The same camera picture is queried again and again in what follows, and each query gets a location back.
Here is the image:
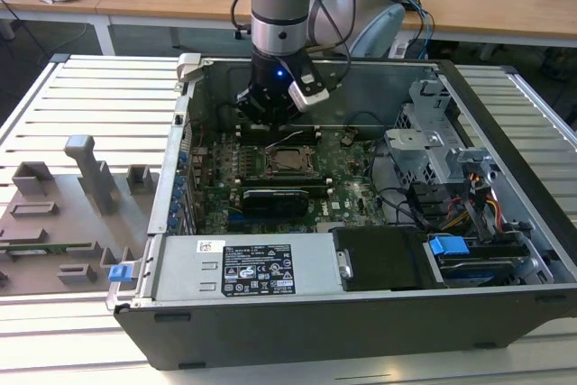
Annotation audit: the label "square CPU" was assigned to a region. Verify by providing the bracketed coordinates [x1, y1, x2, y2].
[275, 150, 306, 170]

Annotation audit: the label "metal socket cover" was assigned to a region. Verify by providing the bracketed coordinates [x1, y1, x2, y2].
[266, 145, 316, 178]

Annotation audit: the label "CPU socket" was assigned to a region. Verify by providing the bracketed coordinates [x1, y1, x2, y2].
[264, 145, 318, 179]

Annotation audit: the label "blue expansion slot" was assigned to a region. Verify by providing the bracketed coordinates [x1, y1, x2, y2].
[227, 215, 271, 231]

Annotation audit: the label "black graphics card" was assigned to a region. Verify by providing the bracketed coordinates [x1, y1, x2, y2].
[242, 187, 311, 219]

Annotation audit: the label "black RAM stick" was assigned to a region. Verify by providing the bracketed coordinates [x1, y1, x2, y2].
[238, 184, 334, 199]

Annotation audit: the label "green motherboard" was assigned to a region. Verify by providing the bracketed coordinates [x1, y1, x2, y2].
[188, 130, 393, 235]

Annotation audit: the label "wooden desk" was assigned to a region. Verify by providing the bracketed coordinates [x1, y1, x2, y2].
[0, 0, 577, 60]

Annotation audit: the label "grey metal drive cage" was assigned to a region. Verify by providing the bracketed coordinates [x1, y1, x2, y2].
[382, 78, 497, 188]

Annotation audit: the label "silver power supply with label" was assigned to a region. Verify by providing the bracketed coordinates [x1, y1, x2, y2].
[151, 234, 346, 303]

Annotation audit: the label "black plastic shroud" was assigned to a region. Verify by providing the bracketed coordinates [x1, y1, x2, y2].
[331, 226, 450, 292]

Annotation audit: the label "blue case latch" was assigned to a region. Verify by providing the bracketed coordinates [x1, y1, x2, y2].
[109, 264, 138, 285]

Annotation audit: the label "hard disk in blue carrier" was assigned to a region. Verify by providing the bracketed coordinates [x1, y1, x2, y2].
[427, 234, 531, 289]

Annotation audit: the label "black open PC case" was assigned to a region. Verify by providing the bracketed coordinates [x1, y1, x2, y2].
[104, 53, 577, 371]

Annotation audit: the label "grey parts rack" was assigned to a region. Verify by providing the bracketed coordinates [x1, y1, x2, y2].
[0, 134, 161, 298]

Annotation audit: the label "green RAM stick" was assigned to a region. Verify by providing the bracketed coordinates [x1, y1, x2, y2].
[0, 243, 94, 256]

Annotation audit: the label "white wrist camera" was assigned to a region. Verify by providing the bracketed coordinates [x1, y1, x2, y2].
[287, 72, 331, 113]

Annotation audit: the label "blue cable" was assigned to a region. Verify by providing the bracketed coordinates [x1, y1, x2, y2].
[405, 0, 437, 60]

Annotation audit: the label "black cable bundle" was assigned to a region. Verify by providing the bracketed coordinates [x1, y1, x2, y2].
[369, 139, 452, 229]

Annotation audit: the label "yellow and red wires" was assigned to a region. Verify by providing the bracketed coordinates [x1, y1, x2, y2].
[450, 168, 504, 229]

